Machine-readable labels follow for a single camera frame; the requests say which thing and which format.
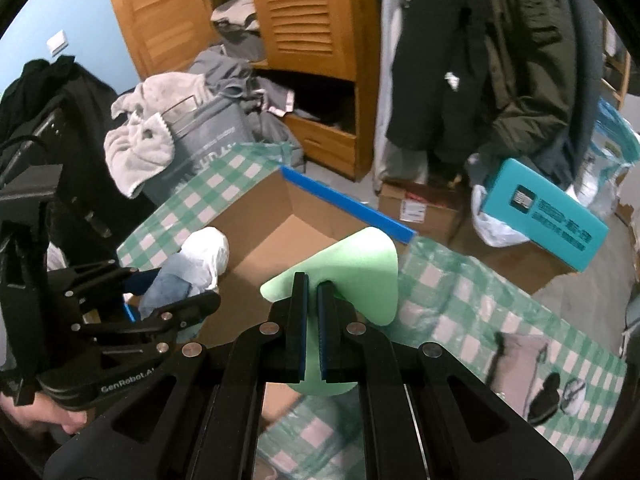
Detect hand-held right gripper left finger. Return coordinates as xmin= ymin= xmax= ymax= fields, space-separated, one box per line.
xmin=45 ymin=272 xmax=308 ymax=480

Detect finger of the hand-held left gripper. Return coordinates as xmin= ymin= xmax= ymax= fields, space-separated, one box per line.
xmin=70 ymin=291 xmax=222 ymax=357
xmin=50 ymin=260 xmax=162 ymax=306

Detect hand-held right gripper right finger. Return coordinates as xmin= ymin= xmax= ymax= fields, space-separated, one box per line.
xmin=316 ymin=280 xmax=572 ymax=480

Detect blue grey cloth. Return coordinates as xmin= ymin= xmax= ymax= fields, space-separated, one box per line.
xmin=139 ymin=255 xmax=195 ymax=320

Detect white cloth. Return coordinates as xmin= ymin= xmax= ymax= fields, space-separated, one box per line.
xmin=179 ymin=227 xmax=231 ymax=297

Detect light green soft cloth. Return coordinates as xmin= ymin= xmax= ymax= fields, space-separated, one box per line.
xmin=260 ymin=227 xmax=399 ymax=397

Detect blue felt sheet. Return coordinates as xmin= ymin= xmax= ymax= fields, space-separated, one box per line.
xmin=125 ymin=165 xmax=417 ymax=426

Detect person's left hand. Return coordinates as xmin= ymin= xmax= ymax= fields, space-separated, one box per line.
xmin=0 ymin=394 xmax=88 ymax=436

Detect green checked tablecloth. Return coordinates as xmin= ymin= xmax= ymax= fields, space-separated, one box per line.
xmin=116 ymin=140 xmax=628 ymax=480

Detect grey white towel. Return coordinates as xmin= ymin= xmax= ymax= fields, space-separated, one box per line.
xmin=103 ymin=72 xmax=212 ymax=200

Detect small labelled cardboard box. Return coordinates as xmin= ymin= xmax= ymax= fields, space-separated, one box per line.
xmin=377 ymin=180 xmax=467 ymax=246

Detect black backpack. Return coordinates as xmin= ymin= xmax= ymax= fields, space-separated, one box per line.
xmin=0 ymin=55 xmax=153 ymax=271

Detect grey fabric storage bag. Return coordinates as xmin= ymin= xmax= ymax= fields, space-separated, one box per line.
xmin=144 ymin=95 xmax=259 ymax=207

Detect white plastic bag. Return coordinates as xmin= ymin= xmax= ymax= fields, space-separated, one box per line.
xmin=470 ymin=182 xmax=532 ymax=248

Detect grey folded cloth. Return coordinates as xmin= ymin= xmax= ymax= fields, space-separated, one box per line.
xmin=492 ymin=331 xmax=553 ymax=393

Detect large cardboard box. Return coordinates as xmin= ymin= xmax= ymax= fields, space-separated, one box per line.
xmin=450 ymin=220 xmax=578 ymax=297

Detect black sock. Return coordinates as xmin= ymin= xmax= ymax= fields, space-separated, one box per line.
xmin=527 ymin=372 xmax=565 ymax=425

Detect grey hoodie pile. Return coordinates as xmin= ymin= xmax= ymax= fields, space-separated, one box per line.
xmin=187 ymin=45 xmax=307 ymax=171

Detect teal box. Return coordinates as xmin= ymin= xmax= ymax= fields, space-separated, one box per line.
xmin=479 ymin=157 xmax=610 ymax=272

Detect grey folded clothes in wardrobe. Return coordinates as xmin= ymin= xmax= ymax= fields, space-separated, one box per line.
xmin=210 ymin=0 xmax=266 ymax=61

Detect black hanging jacket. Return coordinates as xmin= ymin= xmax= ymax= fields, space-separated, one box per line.
xmin=386 ymin=0 xmax=501 ymax=172

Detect white hanging garment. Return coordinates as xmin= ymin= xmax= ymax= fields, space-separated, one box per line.
xmin=374 ymin=0 xmax=418 ymax=193

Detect wooden wardrobe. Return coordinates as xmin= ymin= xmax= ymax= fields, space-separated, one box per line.
xmin=100 ymin=0 xmax=386 ymax=183

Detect clear plastic bag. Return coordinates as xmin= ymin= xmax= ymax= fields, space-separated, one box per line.
xmin=575 ymin=97 xmax=640 ymax=222

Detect olive green hanging jacket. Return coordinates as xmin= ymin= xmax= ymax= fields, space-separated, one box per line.
xmin=477 ymin=0 xmax=603 ymax=188

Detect wooden rack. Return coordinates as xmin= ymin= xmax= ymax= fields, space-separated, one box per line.
xmin=602 ymin=20 xmax=633 ymax=111

